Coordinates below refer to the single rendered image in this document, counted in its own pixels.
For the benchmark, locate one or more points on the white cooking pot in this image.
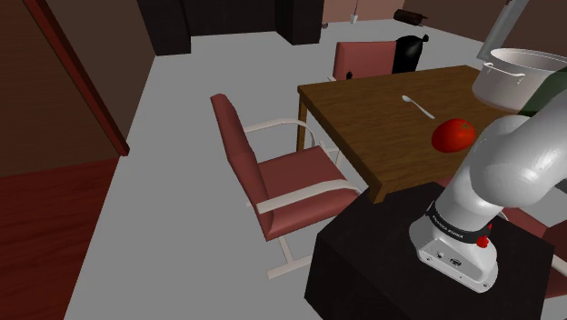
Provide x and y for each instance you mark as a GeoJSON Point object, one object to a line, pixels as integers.
{"type": "Point", "coordinates": [500, 88]}

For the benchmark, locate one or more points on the black bag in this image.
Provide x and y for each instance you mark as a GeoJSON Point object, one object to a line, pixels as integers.
{"type": "Point", "coordinates": [407, 53]}

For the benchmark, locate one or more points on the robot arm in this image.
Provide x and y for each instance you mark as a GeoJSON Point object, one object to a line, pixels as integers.
{"type": "Point", "coordinates": [500, 164]}

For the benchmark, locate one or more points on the dark cabinet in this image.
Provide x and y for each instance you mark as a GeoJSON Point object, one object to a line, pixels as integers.
{"type": "Point", "coordinates": [164, 26]}

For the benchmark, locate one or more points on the dark red door frame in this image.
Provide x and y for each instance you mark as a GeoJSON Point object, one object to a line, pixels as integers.
{"type": "Point", "coordinates": [79, 75]}

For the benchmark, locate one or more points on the black robot stand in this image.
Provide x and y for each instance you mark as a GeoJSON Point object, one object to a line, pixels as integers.
{"type": "Point", "coordinates": [367, 266]}

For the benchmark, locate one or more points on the dark brown cylinder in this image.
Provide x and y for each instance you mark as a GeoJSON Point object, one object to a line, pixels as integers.
{"type": "Point", "coordinates": [408, 17]}

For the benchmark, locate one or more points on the red tomato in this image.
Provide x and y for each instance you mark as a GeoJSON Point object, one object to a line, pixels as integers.
{"type": "Point", "coordinates": [452, 137]}

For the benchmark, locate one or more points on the brown wooden table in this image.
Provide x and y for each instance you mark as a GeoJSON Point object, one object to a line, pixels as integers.
{"type": "Point", "coordinates": [372, 119]}

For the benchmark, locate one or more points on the white spoon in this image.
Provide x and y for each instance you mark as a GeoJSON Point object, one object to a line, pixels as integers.
{"type": "Point", "coordinates": [418, 106]}

